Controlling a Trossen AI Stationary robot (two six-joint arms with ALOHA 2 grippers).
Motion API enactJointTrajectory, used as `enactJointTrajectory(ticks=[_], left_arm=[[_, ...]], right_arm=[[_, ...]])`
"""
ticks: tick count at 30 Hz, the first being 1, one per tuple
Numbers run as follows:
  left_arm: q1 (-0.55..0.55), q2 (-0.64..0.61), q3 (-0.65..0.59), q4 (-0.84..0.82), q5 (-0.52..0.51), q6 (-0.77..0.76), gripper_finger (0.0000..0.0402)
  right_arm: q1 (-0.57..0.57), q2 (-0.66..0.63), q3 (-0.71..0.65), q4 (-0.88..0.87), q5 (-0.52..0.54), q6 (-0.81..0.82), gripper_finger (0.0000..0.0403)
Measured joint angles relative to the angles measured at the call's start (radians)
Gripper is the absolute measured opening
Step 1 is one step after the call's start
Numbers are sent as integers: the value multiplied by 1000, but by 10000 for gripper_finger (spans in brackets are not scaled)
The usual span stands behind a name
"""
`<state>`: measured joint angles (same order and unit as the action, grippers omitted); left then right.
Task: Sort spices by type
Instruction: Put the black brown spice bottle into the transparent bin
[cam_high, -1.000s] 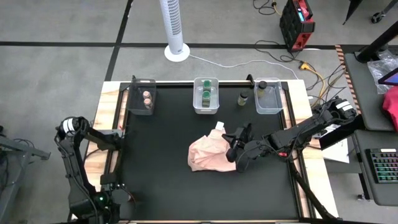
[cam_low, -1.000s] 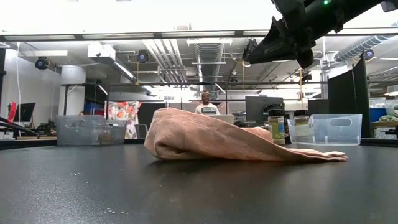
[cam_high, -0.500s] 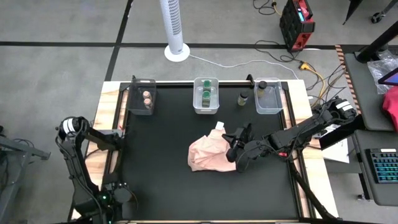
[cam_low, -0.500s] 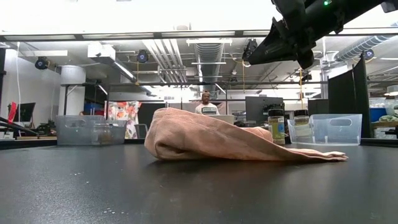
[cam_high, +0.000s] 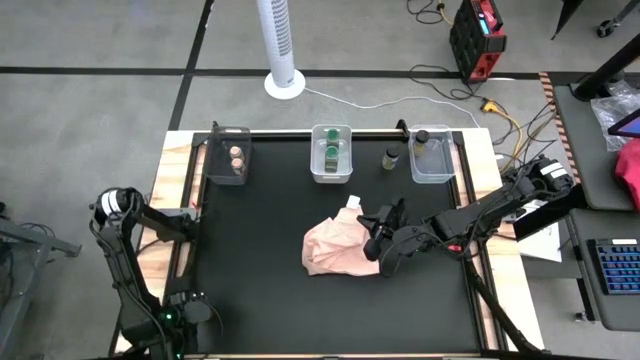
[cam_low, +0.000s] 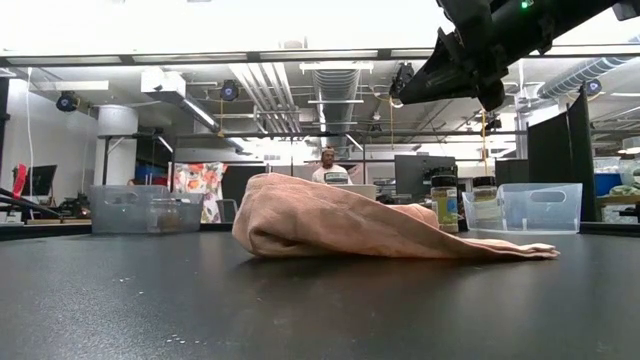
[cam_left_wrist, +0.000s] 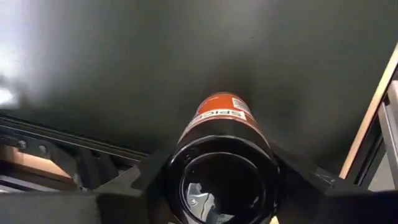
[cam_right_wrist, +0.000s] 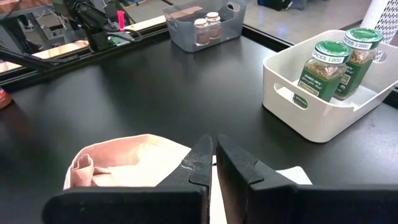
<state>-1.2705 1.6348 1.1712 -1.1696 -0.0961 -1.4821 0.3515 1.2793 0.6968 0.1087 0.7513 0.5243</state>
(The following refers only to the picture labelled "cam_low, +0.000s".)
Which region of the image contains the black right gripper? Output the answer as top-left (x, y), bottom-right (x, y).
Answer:
top-left (388, 0), bottom-right (508, 113)

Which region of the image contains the black computer monitor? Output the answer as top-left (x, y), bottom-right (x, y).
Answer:
top-left (22, 163), bottom-right (59, 197)
top-left (393, 154), bottom-right (457, 197)

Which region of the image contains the person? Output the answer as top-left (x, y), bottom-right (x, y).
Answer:
top-left (310, 147), bottom-right (354, 185)

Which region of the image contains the black partition panel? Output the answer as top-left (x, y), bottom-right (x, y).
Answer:
top-left (526, 82), bottom-right (600, 223)

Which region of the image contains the clear plastic bin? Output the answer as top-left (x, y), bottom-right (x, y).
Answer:
top-left (462, 182), bottom-right (584, 236)

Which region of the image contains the pink cloth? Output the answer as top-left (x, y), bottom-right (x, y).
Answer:
top-left (231, 172), bottom-right (561, 261)

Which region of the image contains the blue storage bin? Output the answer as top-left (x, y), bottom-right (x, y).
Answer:
top-left (594, 172), bottom-right (624, 197)

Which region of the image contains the grey office chair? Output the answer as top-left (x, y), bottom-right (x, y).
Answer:
top-left (217, 198), bottom-right (239, 224)

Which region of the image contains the floral cloth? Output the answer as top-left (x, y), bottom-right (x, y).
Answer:
top-left (172, 161), bottom-right (230, 225)

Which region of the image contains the white ceiling light box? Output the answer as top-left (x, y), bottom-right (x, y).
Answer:
top-left (140, 68), bottom-right (187, 96)

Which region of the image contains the white column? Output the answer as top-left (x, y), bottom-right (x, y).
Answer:
top-left (94, 103), bottom-right (140, 186)

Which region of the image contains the grey translucent plastic bin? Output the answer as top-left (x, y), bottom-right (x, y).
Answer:
top-left (89, 184), bottom-right (205, 235)

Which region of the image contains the yellow hanging cable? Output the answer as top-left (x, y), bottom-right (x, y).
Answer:
top-left (477, 107), bottom-right (494, 194)

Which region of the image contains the silver ceiling duct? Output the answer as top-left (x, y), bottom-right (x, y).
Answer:
top-left (312, 68), bottom-right (362, 151)

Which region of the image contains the flexible silver duct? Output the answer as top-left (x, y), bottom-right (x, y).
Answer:
top-left (537, 54), bottom-right (640, 100)

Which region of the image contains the black aluminium rig frame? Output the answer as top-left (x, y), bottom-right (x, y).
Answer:
top-left (0, 44), bottom-right (640, 69)

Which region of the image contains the white hanging cable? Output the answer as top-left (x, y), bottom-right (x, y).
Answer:
top-left (23, 67), bottom-right (34, 201)

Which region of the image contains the black cable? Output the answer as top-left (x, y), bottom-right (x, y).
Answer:
top-left (0, 185), bottom-right (64, 220)

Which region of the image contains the red cable tag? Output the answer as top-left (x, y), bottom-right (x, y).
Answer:
top-left (11, 163), bottom-right (28, 201)

